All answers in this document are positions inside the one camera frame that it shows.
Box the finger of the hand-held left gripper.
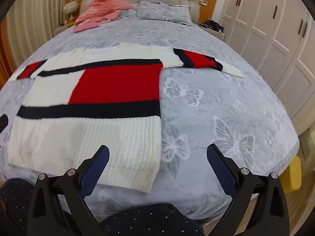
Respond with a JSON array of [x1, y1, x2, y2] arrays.
[[0, 114, 9, 134]]

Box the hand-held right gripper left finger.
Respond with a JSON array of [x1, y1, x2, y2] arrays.
[[26, 145, 110, 236]]

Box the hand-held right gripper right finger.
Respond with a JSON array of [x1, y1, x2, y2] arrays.
[[206, 143, 291, 236]]

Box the white red black knit sweater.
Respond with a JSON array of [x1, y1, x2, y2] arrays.
[[7, 42, 244, 193]]

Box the orange curtain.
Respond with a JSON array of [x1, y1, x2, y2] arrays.
[[0, 25, 15, 84]]

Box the yellow stool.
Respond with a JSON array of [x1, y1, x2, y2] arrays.
[[283, 156, 302, 192]]

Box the person's dark dotted pants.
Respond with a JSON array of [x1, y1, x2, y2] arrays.
[[0, 178, 205, 236]]

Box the grey butterfly print bedspread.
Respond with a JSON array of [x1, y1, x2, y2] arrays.
[[0, 17, 299, 222]]

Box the white curtain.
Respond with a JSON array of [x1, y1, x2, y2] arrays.
[[5, 0, 66, 67]]

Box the white nightstand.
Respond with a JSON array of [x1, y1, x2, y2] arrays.
[[55, 20, 77, 33], [198, 22, 225, 42]]

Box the dark clutter on nightstand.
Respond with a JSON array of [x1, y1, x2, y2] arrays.
[[205, 19, 225, 33]]

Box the white panelled wardrobe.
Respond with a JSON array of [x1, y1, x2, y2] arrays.
[[217, 0, 315, 133]]

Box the pink garment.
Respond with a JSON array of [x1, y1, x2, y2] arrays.
[[73, 0, 134, 33]]

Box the grey butterfly print pillow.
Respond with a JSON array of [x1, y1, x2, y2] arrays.
[[133, 0, 194, 26]]

